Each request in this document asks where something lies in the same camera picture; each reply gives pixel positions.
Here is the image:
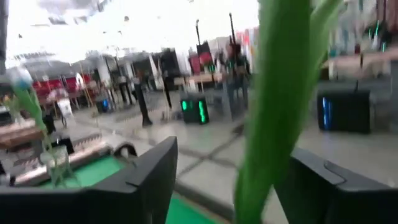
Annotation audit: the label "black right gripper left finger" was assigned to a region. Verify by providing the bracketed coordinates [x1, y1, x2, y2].
[0, 136, 179, 224]

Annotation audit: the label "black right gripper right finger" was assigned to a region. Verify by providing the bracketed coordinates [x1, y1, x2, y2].
[274, 147, 398, 224]

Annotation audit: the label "green artificial flower stem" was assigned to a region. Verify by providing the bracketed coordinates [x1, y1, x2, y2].
[233, 0, 343, 224]

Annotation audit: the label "white artificial tulip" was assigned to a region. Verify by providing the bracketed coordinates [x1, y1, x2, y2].
[7, 67, 63, 184]

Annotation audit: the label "tall smooth glass vase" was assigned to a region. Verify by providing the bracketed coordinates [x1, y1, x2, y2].
[40, 144, 74, 187]

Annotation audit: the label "green table mat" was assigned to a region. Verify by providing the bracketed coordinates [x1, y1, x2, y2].
[37, 154, 224, 224]

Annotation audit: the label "black computer blue lights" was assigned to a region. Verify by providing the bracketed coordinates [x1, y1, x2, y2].
[317, 88, 371, 134]

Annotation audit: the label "black computer green lights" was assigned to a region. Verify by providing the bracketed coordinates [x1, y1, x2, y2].
[180, 95, 210, 125]

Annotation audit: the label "wooden top table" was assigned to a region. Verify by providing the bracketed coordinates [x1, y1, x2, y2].
[174, 72, 224, 86]

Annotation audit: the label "black frame handle loop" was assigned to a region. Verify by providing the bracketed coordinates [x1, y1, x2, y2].
[113, 142, 138, 158]

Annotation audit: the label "black floor post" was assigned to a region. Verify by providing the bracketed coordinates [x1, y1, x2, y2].
[133, 77, 154, 127]

